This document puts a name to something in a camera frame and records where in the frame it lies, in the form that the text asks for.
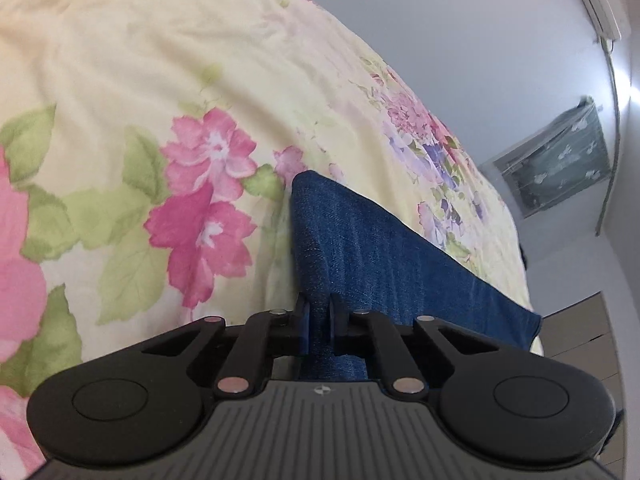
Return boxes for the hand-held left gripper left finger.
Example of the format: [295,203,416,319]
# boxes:
[133,294,313,401]

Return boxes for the grey patterned window curtain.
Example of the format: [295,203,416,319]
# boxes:
[491,96,614,219]

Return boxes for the yellow floral blanket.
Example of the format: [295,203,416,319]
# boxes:
[0,0,545,472]

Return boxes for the blue denim pants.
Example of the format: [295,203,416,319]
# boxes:
[288,170,545,384]

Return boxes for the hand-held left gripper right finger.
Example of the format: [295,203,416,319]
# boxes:
[326,295,502,397]

